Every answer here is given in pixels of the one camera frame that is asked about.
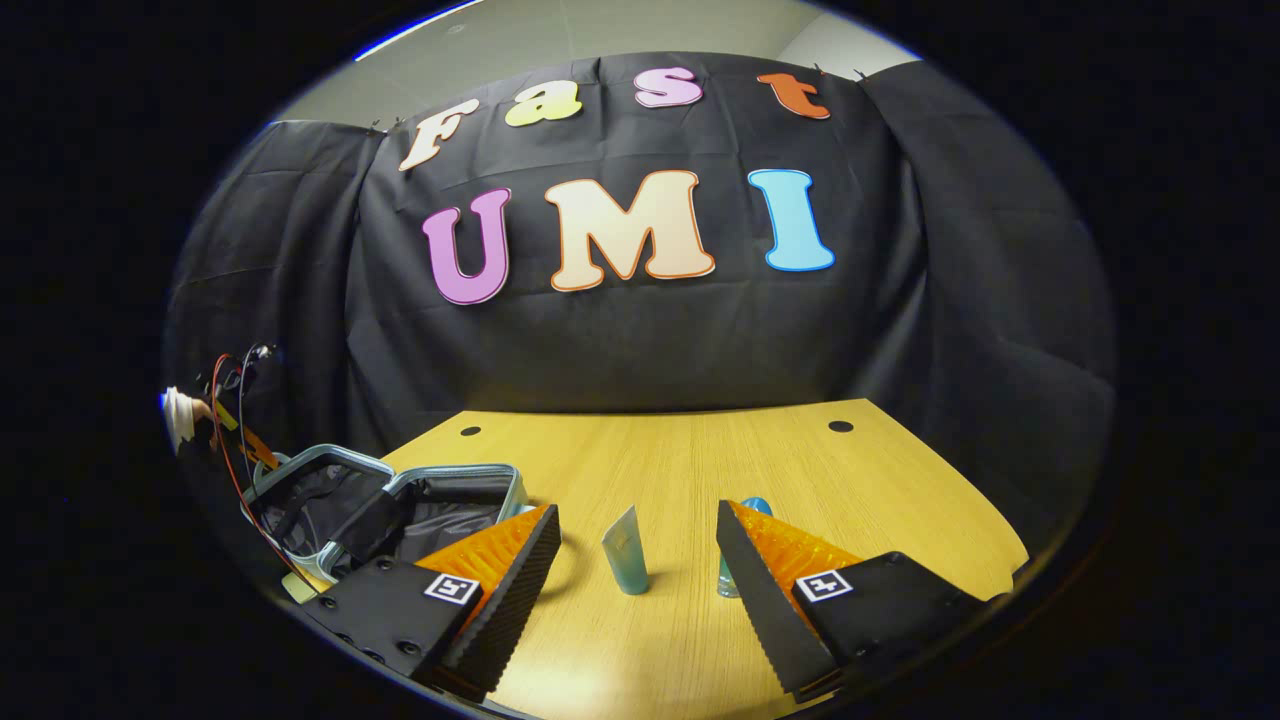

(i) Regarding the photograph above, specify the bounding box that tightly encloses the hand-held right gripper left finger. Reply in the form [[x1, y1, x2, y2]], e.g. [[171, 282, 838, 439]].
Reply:
[[298, 503, 561, 704]]

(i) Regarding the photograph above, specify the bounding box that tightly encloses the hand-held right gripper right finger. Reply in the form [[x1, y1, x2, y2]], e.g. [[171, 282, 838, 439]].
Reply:
[[716, 500, 1003, 703]]

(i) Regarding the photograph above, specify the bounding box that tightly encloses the small blue-green bottle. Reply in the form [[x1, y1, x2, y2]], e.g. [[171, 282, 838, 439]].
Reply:
[[716, 497, 773, 599]]

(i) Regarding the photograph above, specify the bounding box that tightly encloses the white suitcase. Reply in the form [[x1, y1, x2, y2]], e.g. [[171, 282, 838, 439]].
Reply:
[[243, 443, 531, 593]]

